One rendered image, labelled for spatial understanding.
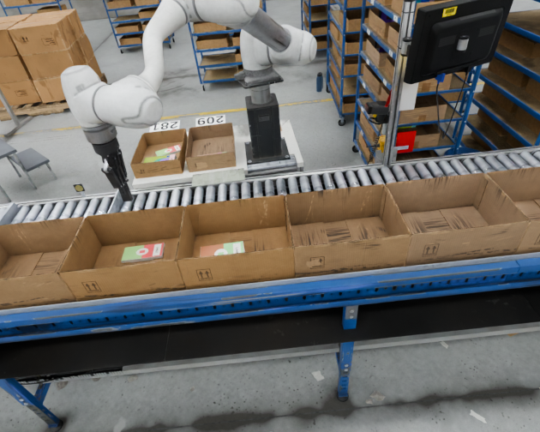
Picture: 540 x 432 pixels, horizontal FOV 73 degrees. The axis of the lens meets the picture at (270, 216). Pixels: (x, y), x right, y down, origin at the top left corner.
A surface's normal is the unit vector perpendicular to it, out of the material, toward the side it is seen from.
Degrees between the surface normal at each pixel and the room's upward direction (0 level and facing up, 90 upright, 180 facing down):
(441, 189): 90
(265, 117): 90
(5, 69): 90
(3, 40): 90
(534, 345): 0
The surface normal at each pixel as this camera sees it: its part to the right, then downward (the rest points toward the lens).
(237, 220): 0.07, 0.63
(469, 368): -0.08, -0.76
